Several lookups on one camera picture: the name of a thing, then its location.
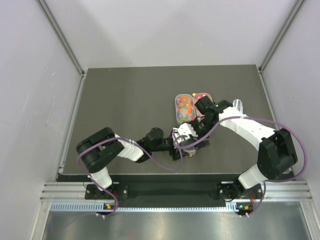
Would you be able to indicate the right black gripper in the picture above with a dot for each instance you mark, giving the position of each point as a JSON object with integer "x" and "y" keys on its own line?
{"x": 202, "y": 144}

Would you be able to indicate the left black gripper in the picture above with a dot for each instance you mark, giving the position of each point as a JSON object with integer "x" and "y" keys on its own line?
{"x": 173, "y": 149}

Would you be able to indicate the clear plastic jar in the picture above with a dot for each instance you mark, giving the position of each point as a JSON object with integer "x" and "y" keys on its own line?
{"x": 188, "y": 155}

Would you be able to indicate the clear round jar lid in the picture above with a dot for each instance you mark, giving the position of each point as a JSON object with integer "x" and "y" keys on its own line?
{"x": 188, "y": 147}

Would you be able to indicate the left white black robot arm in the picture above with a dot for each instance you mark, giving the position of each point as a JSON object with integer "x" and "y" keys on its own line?
{"x": 99, "y": 149}

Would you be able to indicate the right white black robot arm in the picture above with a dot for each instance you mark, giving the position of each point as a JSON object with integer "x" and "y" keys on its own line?
{"x": 276, "y": 150}

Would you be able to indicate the blue tray of translucent candies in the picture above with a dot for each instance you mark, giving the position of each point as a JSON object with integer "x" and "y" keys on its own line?
{"x": 184, "y": 108}

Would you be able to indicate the pink tray of opaque candies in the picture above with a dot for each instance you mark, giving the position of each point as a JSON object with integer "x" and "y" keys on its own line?
{"x": 197, "y": 96}

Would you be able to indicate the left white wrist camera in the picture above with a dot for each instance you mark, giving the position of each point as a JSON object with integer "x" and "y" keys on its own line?
{"x": 175, "y": 136}

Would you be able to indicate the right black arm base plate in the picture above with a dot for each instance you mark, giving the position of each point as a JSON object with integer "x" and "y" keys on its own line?
{"x": 229, "y": 191}

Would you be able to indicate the aluminium front frame rail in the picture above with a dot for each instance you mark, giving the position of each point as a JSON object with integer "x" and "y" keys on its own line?
{"x": 202, "y": 192}

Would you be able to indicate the left aluminium corner post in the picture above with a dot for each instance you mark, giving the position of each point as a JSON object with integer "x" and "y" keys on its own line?
{"x": 60, "y": 35}

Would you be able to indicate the aluminium corner post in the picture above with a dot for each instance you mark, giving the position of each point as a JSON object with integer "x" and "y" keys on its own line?
{"x": 60, "y": 35}
{"x": 298, "y": 4}

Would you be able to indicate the right aluminium corner post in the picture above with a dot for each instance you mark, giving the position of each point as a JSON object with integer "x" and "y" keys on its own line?
{"x": 298, "y": 4}

